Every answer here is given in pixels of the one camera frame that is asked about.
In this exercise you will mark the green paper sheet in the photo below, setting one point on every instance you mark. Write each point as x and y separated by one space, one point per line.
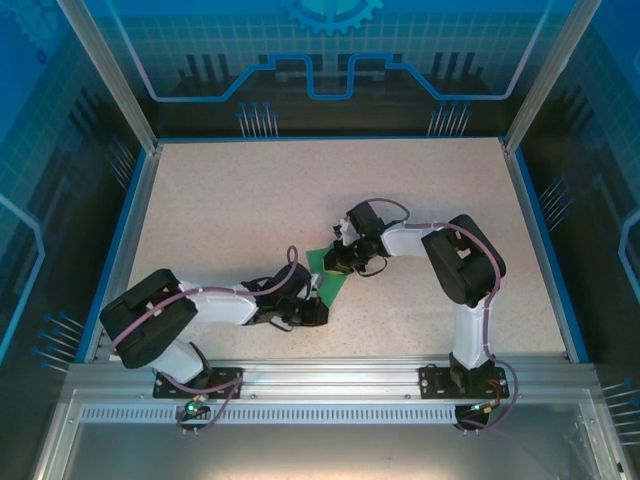
332 292

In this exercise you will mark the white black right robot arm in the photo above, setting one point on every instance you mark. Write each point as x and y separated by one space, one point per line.
405 242

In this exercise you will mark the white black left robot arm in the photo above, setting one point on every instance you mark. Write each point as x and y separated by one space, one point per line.
220 307

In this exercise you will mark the sheet metal shelf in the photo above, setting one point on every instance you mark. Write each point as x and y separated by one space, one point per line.
320 450

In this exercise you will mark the small circuit board green LED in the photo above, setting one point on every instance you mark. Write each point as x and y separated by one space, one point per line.
481 407
191 407

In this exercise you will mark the blue table side strip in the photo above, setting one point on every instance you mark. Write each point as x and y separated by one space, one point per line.
536 210
115 250

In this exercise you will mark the long aluminium mounting rail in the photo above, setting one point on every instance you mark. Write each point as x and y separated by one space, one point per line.
325 377

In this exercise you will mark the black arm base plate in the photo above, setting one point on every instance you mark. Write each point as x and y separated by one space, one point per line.
432 375
227 374

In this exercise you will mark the blue gear print enclosure panel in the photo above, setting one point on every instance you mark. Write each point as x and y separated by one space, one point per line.
320 100

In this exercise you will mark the aluminium table side rail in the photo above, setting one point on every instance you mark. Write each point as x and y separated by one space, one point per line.
135 225

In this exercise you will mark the aluminium frame post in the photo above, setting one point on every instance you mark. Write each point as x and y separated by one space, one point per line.
545 75
113 75

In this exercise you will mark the blue grid print enclosure panel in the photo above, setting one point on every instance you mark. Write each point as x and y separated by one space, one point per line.
600 150
40 150

